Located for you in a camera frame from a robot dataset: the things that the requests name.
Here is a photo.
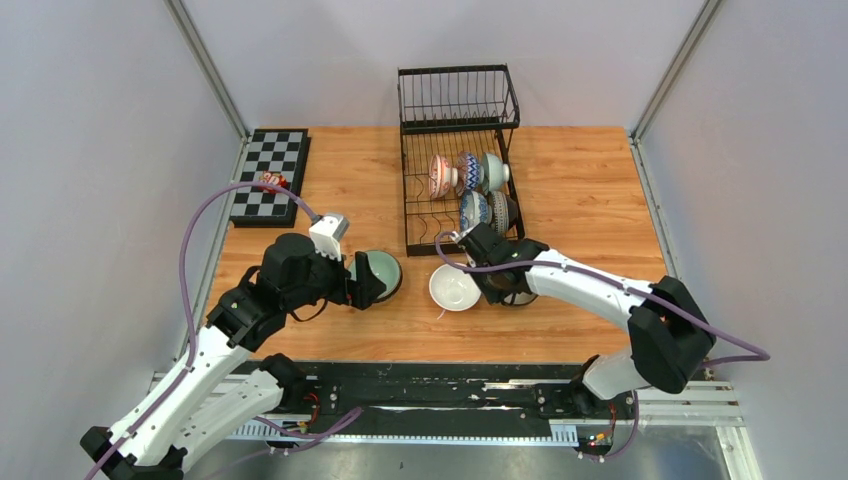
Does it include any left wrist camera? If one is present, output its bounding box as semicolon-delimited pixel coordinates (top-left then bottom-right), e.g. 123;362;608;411
309;212;350;261

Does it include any beige interior bowl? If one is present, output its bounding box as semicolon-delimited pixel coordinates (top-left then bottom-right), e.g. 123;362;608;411
489;191;518;236

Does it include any white orange bowl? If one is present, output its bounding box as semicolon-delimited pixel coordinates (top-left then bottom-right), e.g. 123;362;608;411
428;265;482;312

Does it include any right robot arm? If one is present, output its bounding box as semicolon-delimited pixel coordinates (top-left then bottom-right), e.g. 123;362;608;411
452;224;716;418

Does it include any black wire dish rack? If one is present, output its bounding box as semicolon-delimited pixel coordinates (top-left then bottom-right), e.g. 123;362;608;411
397;64;520;256

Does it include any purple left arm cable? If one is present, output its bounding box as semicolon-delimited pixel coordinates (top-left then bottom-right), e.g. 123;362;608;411
84;181;364;480

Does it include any black white chessboard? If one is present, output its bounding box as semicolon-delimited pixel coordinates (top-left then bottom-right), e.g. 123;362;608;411
230;128;311;228

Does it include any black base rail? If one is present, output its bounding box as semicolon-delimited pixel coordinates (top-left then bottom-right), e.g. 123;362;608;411
148;360;747;448

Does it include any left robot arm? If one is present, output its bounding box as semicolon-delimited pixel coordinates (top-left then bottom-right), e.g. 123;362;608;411
80;233;387;479

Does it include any black beige bowl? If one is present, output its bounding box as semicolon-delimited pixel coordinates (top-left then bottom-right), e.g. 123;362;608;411
492;271;538;307

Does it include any orange geometric pattern bowl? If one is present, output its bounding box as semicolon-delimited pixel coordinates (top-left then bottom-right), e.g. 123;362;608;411
456;151;484;196

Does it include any white blue striped bowl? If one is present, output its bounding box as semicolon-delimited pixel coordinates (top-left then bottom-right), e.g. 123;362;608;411
460;190;492;232

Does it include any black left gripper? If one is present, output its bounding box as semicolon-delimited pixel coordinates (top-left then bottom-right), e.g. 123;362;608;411
284;239;386;311

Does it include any teal dashed pattern bowl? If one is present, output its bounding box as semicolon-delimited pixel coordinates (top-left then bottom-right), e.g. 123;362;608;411
481;152;511;194

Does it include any red owl toy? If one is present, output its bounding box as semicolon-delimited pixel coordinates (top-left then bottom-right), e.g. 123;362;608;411
259;171;289;194

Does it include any orange floral pattern bowl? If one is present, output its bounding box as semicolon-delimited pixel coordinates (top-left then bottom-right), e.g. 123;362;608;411
429;154;459;199

